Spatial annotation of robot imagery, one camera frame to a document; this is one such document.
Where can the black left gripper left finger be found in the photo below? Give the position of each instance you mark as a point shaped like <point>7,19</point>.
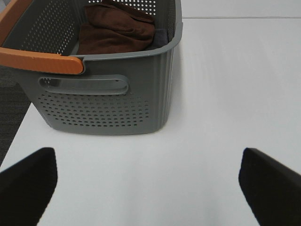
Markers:
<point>27,187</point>

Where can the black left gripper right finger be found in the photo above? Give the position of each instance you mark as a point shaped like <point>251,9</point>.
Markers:
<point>272,190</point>

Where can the grey perforated plastic basket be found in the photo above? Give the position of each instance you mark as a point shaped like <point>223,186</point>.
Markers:
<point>116,94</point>

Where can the brown towel in basket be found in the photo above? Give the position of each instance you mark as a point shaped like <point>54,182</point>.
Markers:
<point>113,27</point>

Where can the dark grey towel in basket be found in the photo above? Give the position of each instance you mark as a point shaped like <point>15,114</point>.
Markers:
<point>160,39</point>

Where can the orange basket handle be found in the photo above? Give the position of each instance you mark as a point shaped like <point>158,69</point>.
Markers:
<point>28,60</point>

